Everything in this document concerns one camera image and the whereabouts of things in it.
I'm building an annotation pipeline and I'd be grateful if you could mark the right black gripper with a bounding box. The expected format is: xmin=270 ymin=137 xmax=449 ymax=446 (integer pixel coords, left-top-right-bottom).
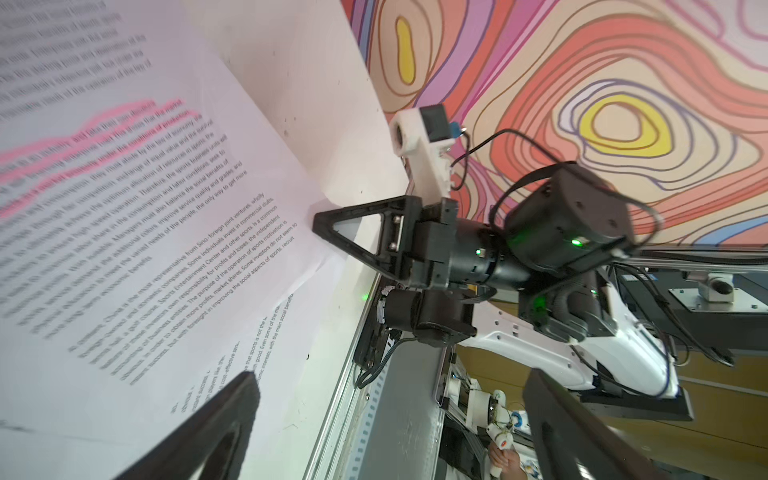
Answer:
xmin=312 ymin=195 xmax=472 ymax=288

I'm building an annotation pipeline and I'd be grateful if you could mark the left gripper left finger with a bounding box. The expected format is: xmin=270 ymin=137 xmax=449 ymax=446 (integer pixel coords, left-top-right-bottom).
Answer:
xmin=118 ymin=371 xmax=260 ymax=479

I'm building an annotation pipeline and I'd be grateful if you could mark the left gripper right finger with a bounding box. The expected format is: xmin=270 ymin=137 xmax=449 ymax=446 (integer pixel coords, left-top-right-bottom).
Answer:
xmin=523 ymin=368 xmax=666 ymax=479

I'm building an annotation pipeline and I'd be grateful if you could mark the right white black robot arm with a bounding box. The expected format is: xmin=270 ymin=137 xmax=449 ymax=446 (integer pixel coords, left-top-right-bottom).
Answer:
xmin=312 ymin=162 xmax=694 ymax=421

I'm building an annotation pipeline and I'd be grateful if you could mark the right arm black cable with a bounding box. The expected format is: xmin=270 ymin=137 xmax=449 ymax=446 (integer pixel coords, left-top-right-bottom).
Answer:
xmin=449 ymin=127 xmax=667 ymax=253

